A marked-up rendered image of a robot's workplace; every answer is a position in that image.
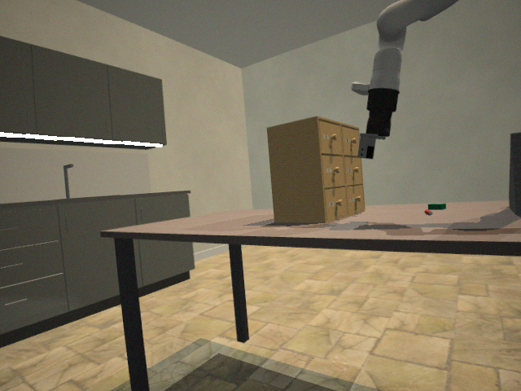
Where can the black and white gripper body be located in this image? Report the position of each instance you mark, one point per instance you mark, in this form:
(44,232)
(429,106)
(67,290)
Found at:
(383,94)

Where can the small brown wooden chest of drawers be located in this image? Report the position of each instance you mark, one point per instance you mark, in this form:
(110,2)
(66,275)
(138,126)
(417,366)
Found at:
(295,160)

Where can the wooden drawer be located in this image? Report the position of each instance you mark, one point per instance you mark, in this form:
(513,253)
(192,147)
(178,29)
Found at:
(327,143)
(334,198)
(350,140)
(331,170)
(355,199)
(349,164)

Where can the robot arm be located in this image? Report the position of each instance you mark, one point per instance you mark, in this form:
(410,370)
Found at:
(392,24)

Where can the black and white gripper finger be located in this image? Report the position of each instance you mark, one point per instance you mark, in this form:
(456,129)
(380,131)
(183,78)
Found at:
(371,145)
(363,144)

